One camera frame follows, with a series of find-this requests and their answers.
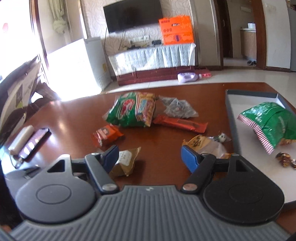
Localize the white chest freezer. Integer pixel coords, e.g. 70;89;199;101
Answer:
47;37;112;101

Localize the purple smartphone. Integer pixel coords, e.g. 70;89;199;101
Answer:
18;128;51;160

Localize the tied cream curtain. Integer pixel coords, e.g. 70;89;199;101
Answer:
49;0;67;34

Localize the wooden kitchen counter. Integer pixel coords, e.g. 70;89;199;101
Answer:
240;29;257;60

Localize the purple detergent bottle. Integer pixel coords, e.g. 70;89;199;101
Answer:
177;72;202;84

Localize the long orange snack bar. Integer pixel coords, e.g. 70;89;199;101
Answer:
152;114;208;133

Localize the pair of slippers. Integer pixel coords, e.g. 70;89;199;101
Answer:
247;60;257;66

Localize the white patterned cabinet cloth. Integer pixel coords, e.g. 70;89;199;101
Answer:
108;43;196;76

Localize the yellow clear biscuit bag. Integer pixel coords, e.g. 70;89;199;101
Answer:
182;133;232;159

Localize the dark grey shallow box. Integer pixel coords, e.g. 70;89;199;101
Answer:
225;89;295;208

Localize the green shrimp chips bag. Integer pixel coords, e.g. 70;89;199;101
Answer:
103;91;156;127

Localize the black set-top box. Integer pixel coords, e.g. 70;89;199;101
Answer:
151;40;162;46

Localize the green striped snack bag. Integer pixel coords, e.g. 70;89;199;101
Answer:
237;102;295;154

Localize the orange gift box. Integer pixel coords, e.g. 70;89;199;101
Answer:
159;15;194;45

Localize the small orange snack packet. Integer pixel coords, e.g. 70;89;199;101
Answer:
91;124;124;148

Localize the black wall television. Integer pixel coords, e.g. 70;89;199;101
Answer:
103;0;163;33

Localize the brown foil candy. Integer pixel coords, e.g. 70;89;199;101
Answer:
275;153;296;169

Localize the red floor mat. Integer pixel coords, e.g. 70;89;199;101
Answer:
194;68;212;78

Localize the olive gold snack packet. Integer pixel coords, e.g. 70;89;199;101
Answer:
109;147;141;178

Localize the grey clear peanut packet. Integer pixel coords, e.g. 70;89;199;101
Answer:
159;96;199;118

